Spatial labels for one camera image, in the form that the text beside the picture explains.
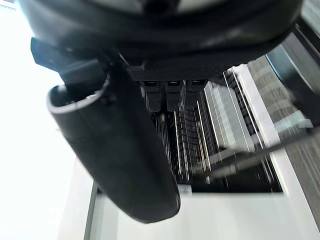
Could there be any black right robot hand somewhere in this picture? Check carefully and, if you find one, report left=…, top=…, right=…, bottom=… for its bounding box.
left=18, top=0, right=305, bottom=224

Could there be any robot dark foot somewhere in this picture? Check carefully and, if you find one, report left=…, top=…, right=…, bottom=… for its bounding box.
left=266, top=46, right=320, bottom=103

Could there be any robot silver leg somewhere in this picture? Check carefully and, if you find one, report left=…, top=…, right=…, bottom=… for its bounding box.
left=281, top=0, right=320, bottom=76

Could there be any wire dishwasher rack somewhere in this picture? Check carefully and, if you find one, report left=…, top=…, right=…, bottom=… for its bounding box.
left=141, top=64, right=277, bottom=192

